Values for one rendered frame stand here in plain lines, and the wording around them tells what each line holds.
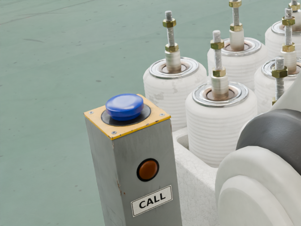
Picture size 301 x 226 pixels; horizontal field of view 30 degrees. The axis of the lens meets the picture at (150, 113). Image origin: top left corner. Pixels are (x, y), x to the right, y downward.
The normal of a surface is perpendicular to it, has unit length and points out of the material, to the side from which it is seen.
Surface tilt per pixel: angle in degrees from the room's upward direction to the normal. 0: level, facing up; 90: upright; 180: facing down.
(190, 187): 90
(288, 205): 90
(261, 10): 0
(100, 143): 90
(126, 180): 90
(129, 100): 0
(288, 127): 45
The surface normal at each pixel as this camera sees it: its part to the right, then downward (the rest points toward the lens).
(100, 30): -0.11, -0.88
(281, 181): -0.60, -0.31
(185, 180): -0.87, 0.32
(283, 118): -0.78, -0.46
